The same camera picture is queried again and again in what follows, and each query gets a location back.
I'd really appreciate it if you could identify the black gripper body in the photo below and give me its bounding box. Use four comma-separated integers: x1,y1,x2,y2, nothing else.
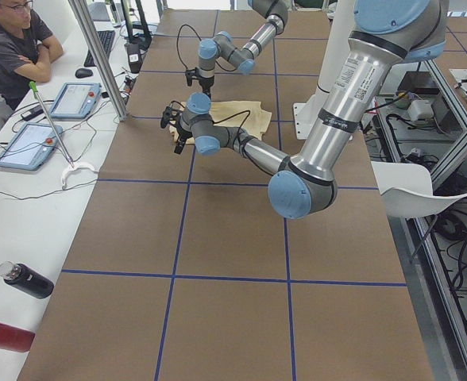
199,76,214,90
176,118,193,141

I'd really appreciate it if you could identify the beige long sleeve shirt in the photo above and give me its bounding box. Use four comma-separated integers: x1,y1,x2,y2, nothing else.
168,94,272,146

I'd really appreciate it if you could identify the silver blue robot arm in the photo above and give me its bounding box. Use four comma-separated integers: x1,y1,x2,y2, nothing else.
160,1,449,219
185,1,288,98

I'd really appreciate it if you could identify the black keyboard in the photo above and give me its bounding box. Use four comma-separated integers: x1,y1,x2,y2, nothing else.
83,29,117,67

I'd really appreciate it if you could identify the upper blue teach pendant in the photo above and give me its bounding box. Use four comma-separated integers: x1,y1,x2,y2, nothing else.
49,83,102,120

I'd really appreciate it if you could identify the blue teach pendant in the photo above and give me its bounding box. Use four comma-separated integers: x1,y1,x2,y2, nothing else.
49,83,102,120
0,122,58,171

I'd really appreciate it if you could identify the black computer mouse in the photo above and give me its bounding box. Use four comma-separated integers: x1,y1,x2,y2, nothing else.
75,67,94,79

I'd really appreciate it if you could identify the lower blue teach pendant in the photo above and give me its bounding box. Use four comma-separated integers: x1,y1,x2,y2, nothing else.
0,122,58,171

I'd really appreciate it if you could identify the pink reaching stick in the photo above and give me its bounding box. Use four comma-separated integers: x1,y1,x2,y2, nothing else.
29,81,98,191

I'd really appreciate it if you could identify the seated man grey shirt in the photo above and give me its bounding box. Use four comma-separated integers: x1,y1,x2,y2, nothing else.
0,1,64,110

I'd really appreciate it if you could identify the black water bottle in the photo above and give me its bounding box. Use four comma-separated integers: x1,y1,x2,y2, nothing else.
0,261,54,299

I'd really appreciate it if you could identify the white plastic chair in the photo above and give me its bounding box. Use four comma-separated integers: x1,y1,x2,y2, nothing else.
371,161,467,218

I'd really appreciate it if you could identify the red water bottle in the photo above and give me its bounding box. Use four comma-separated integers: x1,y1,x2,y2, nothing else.
0,322,35,352

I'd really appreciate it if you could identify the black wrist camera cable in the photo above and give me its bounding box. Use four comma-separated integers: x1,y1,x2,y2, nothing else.
168,100,254,148

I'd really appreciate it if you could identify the aluminium frame post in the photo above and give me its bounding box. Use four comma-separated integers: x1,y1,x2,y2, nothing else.
68,0,127,121

